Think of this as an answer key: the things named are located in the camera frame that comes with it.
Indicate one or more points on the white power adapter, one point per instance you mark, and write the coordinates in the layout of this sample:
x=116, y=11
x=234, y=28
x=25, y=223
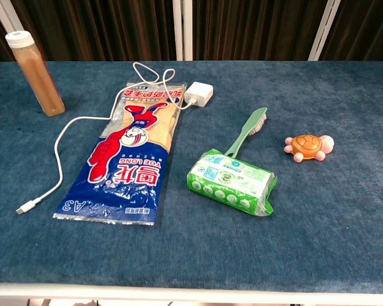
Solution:
x=199, y=92

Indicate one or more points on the orange pink turtle toy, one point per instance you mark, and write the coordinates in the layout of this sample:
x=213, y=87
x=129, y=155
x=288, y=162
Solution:
x=307, y=144

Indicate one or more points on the white metal frame post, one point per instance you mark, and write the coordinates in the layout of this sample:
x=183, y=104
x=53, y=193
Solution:
x=323, y=32
x=9, y=14
x=182, y=28

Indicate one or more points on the dark brown curtain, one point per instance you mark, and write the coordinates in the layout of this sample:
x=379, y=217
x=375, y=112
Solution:
x=99, y=28

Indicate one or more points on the blue table cloth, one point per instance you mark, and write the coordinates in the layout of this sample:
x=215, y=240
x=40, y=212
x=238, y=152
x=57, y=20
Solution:
x=191, y=242

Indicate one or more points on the brown juice bottle white cap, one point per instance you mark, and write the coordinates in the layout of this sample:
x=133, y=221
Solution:
x=39, y=81

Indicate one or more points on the green wipes package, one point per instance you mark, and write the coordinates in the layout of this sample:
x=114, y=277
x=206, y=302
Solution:
x=229, y=181

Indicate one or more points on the packaged rubber gloves bag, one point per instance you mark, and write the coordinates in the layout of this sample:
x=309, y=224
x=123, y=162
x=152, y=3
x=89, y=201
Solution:
x=127, y=153

